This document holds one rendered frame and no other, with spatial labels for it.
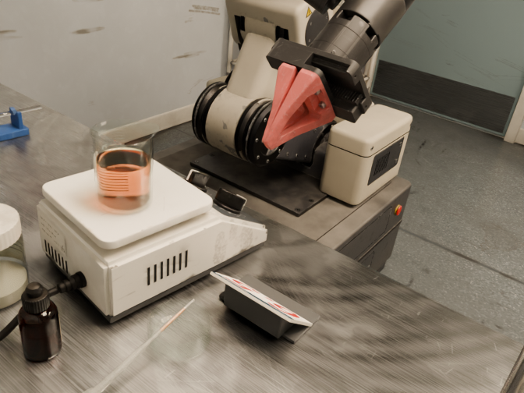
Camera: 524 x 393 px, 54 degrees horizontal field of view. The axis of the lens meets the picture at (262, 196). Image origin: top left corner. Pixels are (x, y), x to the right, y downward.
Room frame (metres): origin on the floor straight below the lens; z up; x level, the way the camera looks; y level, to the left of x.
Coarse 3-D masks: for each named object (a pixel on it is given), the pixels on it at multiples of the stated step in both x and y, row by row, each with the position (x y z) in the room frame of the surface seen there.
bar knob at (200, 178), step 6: (192, 174) 0.50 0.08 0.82; (198, 174) 0.51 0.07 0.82; (204, 174) 0.52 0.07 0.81; (186, 180) 0.50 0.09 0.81; (192, 180) 0.50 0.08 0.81; (198, 180) 0.51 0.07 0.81; (204, 180) 0.52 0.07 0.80; (198, 186) 0.50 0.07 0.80; (204, 186) 0.52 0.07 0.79; (204, 192) 0.50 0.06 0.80
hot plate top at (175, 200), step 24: (48, 192) 0.40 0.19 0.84; (72, 192) 0.40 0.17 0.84; (168, 192) 0.43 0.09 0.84; (192, 192) 0.43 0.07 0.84; (72, 216) 0.37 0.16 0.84; (96, 216) 0.37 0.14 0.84; (120, 216) 0.38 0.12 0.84; (144, 216) 0.38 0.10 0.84; (168, 216) 0.38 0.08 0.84; (192, 216) 0.40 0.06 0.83; (96, 240) 0.34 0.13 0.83; (120, 240) 0.34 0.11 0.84
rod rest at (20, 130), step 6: (12, 108) 0.70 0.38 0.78; (18, 114) 0.68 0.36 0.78; (12, 120) 0.69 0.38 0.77; (18, 120) 0.68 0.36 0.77; (0, 126) 0.68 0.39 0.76; (6, 126) 0.68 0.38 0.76; (12, 126) 0.69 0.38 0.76; (18, 126) 0.68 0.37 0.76; (24, 126) 0.69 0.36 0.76; (0, 132) 0.66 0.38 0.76; (6, 132) 0.67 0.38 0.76; (12, 132) 0.67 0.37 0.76; (18, 132) 0.67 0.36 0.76; (24, 132) 0.68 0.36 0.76; (0, 138) 0.65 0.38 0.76; (6, 138) 0.66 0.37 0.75; (12, 138) 0.67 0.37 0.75
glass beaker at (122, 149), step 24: (96, 120) 0.41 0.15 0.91; (120, 120) 0.42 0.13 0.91; (96, 144) 0.38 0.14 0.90; (120, 144) 0.37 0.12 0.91; (144, 144) 0.39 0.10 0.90; (96, 168) 0.38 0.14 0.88; (120, 168) 0.38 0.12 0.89; (144, 168) 0.39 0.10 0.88; (96, 192) 0.39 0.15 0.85; (120, 192) 0.38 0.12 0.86; (144, 192) 0.39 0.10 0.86
